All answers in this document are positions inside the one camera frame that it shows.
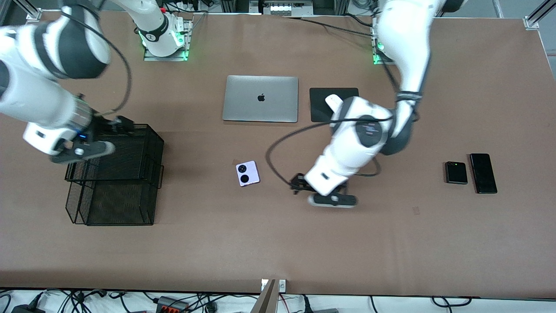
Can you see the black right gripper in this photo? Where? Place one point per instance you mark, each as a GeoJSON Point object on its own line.
{"type": "Point", "coordinates": [105, 125]}

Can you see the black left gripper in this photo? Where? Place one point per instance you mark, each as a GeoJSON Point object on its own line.
{"type": "Point", "coordinates": [299, 181]}

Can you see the lilac flip phone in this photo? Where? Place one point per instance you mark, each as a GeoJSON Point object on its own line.
{"type": "Point", "coordinates": [254, 171]}

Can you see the small black flip phone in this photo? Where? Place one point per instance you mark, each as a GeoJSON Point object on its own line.
{"type": "Point", "coordinates": [456, 174]}

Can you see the large black smartphone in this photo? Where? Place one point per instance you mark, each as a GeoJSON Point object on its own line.
{"type": "Point", "coordinates": [483, 174]}

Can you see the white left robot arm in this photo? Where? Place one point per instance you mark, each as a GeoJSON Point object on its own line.
{"type": "Point", "coordinates": [408, 43]}

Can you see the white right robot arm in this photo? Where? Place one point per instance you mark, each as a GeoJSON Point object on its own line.
{"type": "Point", "coordinates": [26, 100]}

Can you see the black mesh two-tier tray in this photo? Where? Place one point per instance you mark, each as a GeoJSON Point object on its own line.
{"type": "Point", "coordinates": [121, 204]}

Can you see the black mouse pad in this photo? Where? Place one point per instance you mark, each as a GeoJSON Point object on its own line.
{"type": "Point", "coordinates": [319, 104]}

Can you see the white computer mouse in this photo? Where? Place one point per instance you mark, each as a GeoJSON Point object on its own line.
{"type": "Point", "coordinates": [332, 101]}

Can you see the silver closed laptop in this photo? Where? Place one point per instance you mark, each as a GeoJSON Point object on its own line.
{"type": "Point", "coordinates": [243, 104]}

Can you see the grey profile beam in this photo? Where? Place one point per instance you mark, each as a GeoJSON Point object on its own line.
{"type": "Point", "coordinates": [266, 302]}

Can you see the grey box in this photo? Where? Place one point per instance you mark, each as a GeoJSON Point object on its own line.
{"type": "Point", "coordinates": [323, 311]}

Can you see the black power strip orange switches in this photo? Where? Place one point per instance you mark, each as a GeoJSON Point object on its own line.
{"type": "Point", "coordinates": [171, 306]}

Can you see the white power strip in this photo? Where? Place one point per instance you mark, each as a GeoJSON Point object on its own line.
{"type": "Point", "coordinates": [282, 8]}

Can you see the black power adapter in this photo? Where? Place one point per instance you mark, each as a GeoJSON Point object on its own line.
{"type": "Point", "coordinates": [26, 309]}

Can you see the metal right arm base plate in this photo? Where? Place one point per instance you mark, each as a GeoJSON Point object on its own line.
{"type": "Point", "coordinates": [165, 58]}

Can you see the white table edge bracket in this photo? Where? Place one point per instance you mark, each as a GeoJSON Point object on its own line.
{"type": "Point", "coordinates": [282, 285]}
{"type": "Point", "coordinates": [264, 285]}

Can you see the aluminium corner profile bracket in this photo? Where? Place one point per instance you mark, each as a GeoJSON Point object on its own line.
{"type": "Point", "coordinates": [34, 14]}
{"type": "Point", "coordinates": [532, 21]}

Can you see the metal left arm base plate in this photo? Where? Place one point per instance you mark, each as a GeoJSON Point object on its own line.
{"type": "Point", "coordinates": [380, 62]}

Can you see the aluminium frame post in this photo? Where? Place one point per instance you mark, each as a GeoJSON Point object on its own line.
{"type": "Point", "coordinates": [341, 6]}

